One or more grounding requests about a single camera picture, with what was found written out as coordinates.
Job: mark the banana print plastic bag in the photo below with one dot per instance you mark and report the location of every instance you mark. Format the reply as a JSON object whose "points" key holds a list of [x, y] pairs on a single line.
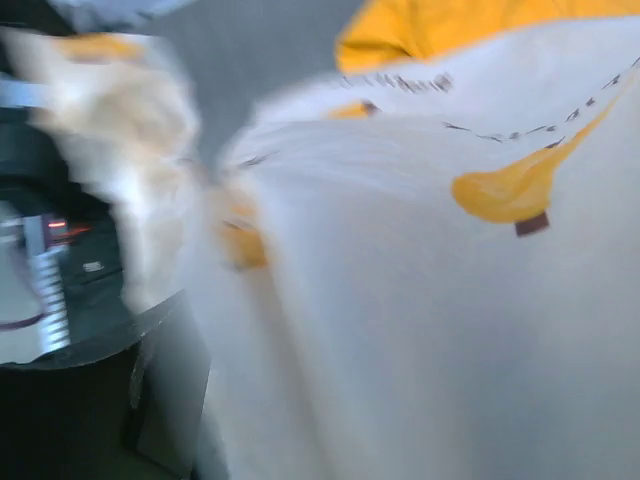
{"points": [[427, 271]]}

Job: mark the folded orange cloth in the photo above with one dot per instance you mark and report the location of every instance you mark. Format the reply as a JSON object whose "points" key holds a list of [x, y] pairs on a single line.
{"points": [[384, 32]]}

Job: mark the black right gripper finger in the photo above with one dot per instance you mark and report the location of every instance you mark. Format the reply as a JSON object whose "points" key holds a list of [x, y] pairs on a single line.
{"points": [[123, 401]]}

